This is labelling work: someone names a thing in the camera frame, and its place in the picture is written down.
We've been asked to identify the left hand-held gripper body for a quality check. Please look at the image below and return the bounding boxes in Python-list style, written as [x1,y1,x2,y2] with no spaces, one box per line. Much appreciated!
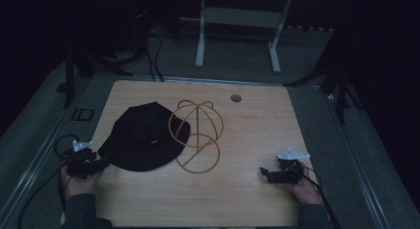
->
[61,140,99,180]

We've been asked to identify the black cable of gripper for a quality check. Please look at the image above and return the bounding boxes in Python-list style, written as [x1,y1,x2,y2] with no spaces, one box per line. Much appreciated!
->
[17,134,81,229]
[298,164,343,229]

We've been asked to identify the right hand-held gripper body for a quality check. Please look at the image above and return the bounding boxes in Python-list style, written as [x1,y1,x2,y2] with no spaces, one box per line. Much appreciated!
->
[266,148,311,185]

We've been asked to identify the person's left hand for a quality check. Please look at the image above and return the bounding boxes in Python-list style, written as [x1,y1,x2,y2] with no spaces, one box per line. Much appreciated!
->
[60,165,104,200]

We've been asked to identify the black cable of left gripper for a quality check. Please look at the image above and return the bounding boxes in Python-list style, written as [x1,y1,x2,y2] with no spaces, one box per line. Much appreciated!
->
[17,134,81,229]

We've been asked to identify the black floor cables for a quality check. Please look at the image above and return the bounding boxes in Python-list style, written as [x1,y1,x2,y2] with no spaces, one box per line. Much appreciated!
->
[145,32,166,83]

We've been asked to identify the gold wire hat stand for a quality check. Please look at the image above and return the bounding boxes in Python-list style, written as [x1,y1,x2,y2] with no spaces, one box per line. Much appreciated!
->
[167,99,225,174]

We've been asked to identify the person's right hand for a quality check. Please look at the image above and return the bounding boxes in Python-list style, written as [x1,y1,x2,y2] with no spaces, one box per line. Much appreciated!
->
[277,160,324,207]

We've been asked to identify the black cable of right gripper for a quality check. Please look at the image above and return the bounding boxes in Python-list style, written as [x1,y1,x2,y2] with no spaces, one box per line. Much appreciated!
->
[298,164,343,229]

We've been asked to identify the white metal table frame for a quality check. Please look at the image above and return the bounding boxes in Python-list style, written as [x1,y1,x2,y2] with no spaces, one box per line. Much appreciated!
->
[179,0,293,74]

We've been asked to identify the black bucket hat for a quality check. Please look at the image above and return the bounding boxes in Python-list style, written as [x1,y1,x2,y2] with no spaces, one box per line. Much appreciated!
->
[97,101,191,172]

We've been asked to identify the black tripod stand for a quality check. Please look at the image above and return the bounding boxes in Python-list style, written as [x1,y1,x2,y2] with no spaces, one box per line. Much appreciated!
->
[55,45,148,109]
[282,34,365,125]

